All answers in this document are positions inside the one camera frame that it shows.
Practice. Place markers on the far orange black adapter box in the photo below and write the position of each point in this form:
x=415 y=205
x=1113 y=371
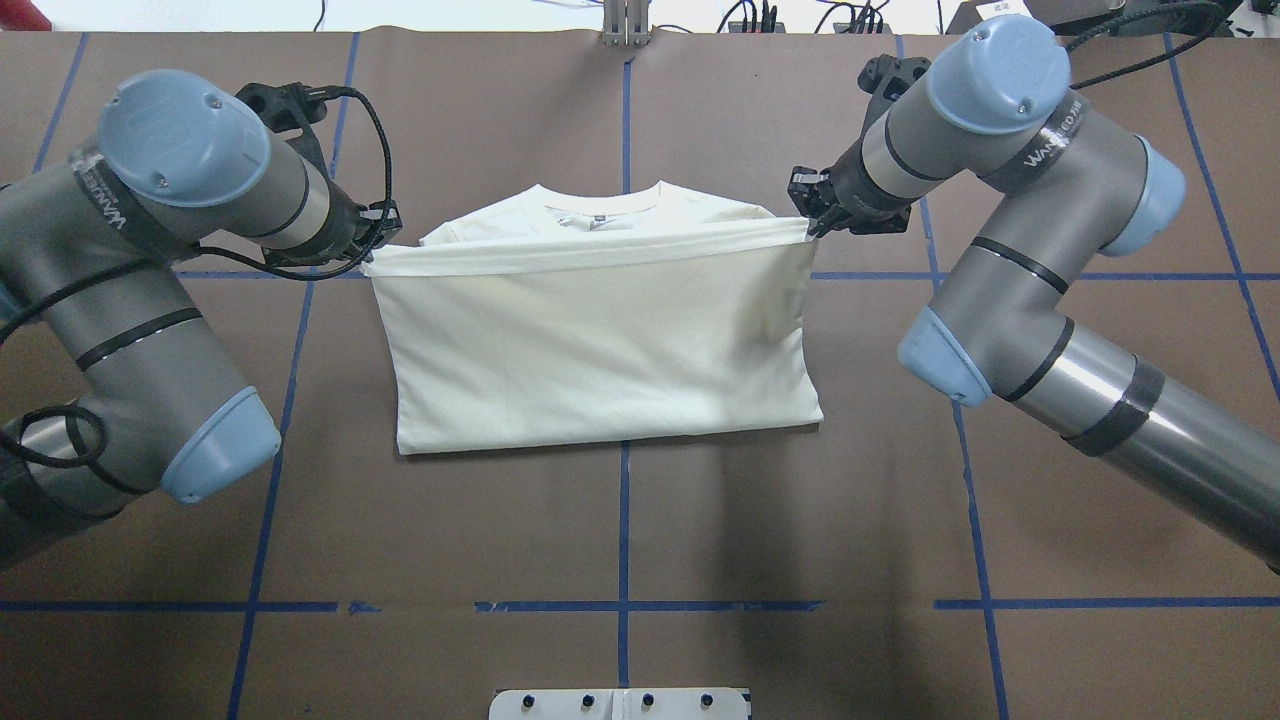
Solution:
x=751 y=18

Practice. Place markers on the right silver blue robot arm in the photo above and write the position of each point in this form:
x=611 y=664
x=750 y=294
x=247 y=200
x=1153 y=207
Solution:
x=998 y=103

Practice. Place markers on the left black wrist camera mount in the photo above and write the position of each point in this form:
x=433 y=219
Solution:
x=290 y=111

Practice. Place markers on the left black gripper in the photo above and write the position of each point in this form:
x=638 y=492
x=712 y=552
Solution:
x=345 y=227

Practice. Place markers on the cream long sleeve shirt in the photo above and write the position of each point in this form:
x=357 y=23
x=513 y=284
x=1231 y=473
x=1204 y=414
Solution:
x=551 y=319

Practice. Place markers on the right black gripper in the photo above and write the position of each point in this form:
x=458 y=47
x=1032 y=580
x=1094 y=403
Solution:
x=846 y=190

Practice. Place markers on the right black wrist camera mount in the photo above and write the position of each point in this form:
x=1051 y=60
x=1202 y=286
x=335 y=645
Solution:
x=886 y=78

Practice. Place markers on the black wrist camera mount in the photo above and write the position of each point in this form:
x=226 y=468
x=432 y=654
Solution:
x=290 y=111
x=886 y=78

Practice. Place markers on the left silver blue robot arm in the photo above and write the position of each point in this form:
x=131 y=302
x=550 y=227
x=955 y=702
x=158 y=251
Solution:
x=177 y=169

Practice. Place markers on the near orange black adapter box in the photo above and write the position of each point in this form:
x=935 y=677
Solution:
x=853 y=18

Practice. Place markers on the orange black adapter box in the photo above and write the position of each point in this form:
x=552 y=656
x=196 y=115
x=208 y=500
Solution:
x=853 y=18
x=751 y=18

